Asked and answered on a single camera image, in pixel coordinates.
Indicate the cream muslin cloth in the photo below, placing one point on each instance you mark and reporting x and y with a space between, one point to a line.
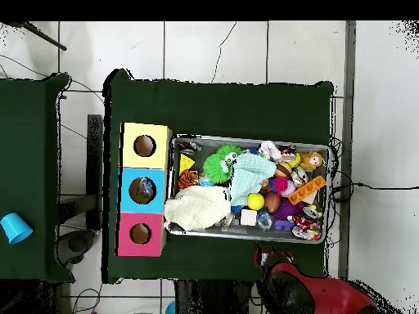
196 208

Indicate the pink spiky ball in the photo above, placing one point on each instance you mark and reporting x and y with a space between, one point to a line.
281 185

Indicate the small brown plush doll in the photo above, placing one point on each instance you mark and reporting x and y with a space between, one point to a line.
314 159

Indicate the green cloth side table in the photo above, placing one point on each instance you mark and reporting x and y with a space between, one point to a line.
33 163

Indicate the large green spiky ball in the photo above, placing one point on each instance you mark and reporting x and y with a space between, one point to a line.
217 169

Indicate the orange tiger plush toy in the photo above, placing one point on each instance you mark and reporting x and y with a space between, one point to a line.
188 178

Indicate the yellow cheese wedge toy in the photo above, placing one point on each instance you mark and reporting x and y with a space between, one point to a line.
186 162

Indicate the blue plastic cup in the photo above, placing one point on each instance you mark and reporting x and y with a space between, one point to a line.
14 227

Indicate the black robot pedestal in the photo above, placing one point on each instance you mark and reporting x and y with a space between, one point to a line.
209 301

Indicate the orange plastic toy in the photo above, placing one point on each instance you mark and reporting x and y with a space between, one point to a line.
308 190

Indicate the mint green muslin cloth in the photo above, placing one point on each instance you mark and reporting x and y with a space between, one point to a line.
252 171

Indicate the small clear plastic packet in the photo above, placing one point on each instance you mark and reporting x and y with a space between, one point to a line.
264 221

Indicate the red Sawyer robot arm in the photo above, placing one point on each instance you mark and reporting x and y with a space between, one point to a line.
321 294

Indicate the small wooden cube block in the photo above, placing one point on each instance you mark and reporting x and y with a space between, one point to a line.
249 217

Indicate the small green spiky ball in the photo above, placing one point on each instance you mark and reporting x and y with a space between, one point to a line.
230 150

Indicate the shallow clear mesh bin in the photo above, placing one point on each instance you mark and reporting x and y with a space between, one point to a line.
325 196

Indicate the yellow green rubber ball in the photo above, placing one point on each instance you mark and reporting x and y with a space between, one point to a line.
255 201

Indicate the wooden box with three holes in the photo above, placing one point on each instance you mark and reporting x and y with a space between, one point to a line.
157 190

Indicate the red soda can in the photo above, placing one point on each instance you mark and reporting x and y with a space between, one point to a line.
306 226

